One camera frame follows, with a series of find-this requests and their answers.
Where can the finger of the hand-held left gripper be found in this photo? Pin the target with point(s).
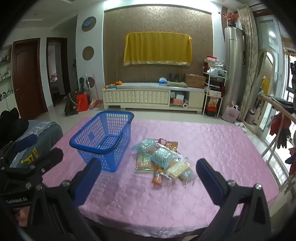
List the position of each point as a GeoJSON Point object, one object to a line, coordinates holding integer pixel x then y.
{"type": "Point", "coordinates": [25, 141]}
{"type": "Point", "coordinates": [50, 158]}

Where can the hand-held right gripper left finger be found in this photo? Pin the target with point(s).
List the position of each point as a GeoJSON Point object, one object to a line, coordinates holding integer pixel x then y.
{"type": "Point", "coordinates": [89, 178]}

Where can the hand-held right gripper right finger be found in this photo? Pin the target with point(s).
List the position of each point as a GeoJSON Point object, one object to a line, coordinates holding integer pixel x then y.
{"type": "Point", "coordinates": [209, 177]}

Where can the clear yellow wafer packet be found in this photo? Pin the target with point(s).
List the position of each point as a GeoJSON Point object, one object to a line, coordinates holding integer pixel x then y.
{"type": "Point", "coordinates": [178, 168]}

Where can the blue plastic basket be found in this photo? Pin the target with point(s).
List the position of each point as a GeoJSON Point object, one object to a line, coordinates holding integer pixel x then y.
{"type": "Point", "coordinates": [91, 135]}

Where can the red packet food photo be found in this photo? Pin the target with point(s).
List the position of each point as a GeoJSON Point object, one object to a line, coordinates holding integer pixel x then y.
{"type": "Point", "coordinates": [172, 146]}

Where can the orange cartoon snack packet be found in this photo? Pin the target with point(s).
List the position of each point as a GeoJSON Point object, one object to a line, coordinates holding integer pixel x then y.
{"type": "Point", "coordinates": [158, 177]}

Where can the green biscuit packet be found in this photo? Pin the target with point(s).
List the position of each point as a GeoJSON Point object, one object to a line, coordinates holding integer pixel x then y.
{"type": "Point", "coordinates": [143, 163]}

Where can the red packet gold label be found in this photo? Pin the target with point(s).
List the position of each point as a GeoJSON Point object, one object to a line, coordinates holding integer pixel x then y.
{"type": "Point", "coordinates": [161, 141]}

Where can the black clothing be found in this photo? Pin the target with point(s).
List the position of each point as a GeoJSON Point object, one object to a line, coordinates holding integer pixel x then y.
{"type": "Point", "coordinates": [11, 125]}

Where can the pink quilted tablecloth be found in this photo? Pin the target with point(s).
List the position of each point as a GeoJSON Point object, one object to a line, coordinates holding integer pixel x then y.
{"type": "Point", "coordinates": [138, 204]}

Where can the black bag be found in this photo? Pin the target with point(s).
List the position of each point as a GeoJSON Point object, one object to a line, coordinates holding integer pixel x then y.
{"type": "Point", "coordinates": [70, 104]}

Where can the white slipper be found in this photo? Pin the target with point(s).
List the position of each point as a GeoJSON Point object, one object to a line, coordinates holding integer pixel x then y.
{"type": "Point", "coordinates": [243, 128]}
{"type": "Point", "coordinates": [238, 124]}

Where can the brown wooden door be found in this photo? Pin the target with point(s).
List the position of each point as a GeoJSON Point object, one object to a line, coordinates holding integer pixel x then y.
{"type": "Point", "coordinates": [27, 81]}

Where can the red bag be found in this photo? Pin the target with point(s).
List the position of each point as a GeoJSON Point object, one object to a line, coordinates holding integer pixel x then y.
{"type": "Point", "coordinates": [82, 102]}

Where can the black red bin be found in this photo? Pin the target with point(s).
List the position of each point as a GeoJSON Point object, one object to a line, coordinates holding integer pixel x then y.
{"type": "Point", "coordinates": [211, 111]}

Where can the pink shopping bag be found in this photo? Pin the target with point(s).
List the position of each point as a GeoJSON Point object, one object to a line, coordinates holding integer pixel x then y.
{"type": "Point", "coordinates": [230, 114]}

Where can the pink dustpan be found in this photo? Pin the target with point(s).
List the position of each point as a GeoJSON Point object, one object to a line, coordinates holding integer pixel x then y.
{"type": "Point", "coordinates": [96, 104]}

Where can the yellow printed snack bag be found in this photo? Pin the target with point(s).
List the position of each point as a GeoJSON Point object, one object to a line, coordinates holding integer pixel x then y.
{"type": "Point", "coordinates": [212, 102]}

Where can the orange box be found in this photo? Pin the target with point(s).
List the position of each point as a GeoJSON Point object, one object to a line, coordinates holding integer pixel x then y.
{"type": "Point", "coordinates": [177, 102]}

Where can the white mop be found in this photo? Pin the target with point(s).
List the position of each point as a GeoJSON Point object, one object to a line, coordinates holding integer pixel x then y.
{"type": "Point", "coordinates": [88, 85]}

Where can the white printed carton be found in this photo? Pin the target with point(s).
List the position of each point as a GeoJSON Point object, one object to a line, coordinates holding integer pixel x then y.
{"type": "Point", "coordinates": [214, 93]}

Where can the blue grey box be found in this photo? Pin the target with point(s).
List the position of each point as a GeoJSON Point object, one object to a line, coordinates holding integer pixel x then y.
{"type": "Point", "coordinates": [180, 95]}

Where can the red hanging clothes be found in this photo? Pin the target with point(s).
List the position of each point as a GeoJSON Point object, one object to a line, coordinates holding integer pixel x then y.
{"type": "Point", "coordinates": [277, 122]}

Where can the cream television cabinet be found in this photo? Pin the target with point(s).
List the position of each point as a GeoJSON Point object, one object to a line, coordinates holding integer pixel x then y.
{"type": "Point", "coordinates": [138, 97]}

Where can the white metal shelf rack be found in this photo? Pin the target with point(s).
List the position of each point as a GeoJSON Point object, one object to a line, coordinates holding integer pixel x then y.
{"type": "Point", "coordinates": [208, 81]}

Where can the cardboard box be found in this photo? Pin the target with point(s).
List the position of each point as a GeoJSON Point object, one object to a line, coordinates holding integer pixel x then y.
{"type": "Point", "coordinates": [195, 80]}

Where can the green folded cloth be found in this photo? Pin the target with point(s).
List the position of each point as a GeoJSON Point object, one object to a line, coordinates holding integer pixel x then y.
{"type": "Point", "coordinates": [177, 84]}

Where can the dark upright objects row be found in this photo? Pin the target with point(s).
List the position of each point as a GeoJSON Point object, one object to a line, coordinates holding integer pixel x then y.
{"type": "Point", "coordinates": [175, 77]}

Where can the blue tissue box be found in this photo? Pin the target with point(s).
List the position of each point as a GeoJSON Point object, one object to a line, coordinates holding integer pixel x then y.
{"type": "Point", "coordinates": [163, 80]}

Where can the silver standing air conditioner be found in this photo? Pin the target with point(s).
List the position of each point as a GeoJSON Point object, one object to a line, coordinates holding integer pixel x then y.
{"type": "Point", "coordinates": [233, 69]}

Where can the beige patterned curtain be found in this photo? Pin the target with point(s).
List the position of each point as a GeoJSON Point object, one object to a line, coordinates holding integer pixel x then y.
{"type": "Point", "coordinates": [249, 46]}

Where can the yellow television cover cloth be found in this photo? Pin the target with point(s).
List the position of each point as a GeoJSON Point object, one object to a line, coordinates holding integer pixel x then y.
{"type": "Point", "coordinates": [157, 48]}

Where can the vase with red flowers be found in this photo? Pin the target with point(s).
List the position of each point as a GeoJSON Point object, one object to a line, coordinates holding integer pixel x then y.
{"type": "Point", "coordinates": [231, 17]}

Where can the white wall shelf unit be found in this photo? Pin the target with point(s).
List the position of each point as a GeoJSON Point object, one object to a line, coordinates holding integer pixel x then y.
{"type": "Point", "coordinates": [4, 76]}

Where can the dark door frame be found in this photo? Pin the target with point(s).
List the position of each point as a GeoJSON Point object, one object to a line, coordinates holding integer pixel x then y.
{"type": "Point", "coordinates": [67, 69]}

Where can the round brown wall niche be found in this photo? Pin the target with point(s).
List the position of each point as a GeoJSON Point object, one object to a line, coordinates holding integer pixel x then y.
{"type": "Point", "coordinates": [91, 81]}

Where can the wooden clothes rail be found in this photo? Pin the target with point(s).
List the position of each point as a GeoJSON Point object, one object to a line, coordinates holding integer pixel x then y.
{"type": "Point", "coordinates": [275, 102]}

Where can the round wall niche blue plate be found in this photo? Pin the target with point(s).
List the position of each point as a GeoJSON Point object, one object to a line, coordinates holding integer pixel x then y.
{"type": "Point", "coordinates": [88, 23]}

